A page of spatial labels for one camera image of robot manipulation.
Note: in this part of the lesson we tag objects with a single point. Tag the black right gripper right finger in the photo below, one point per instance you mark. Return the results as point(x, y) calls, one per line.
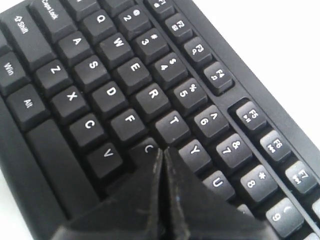
point(194, 212)

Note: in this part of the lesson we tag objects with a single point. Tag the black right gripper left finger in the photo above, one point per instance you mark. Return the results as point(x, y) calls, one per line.
point(132, 213)

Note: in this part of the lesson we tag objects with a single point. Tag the black acer keyboard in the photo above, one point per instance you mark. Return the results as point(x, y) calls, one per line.
point(90, 90)

